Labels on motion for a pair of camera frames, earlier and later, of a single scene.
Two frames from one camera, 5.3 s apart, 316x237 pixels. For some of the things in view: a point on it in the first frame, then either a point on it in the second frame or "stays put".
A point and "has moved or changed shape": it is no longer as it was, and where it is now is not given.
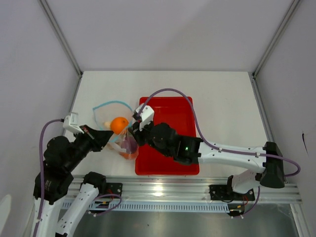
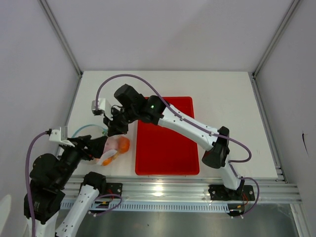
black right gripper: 138,135 to 114,127
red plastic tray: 177,110 stays put
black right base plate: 226,192 stays put
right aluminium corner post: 253,75 stays put
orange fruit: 118,124 has moved or changed shape
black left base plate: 114,188 stays put
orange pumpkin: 131,156 to 106,161
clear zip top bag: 116,117 has moved or changed shape
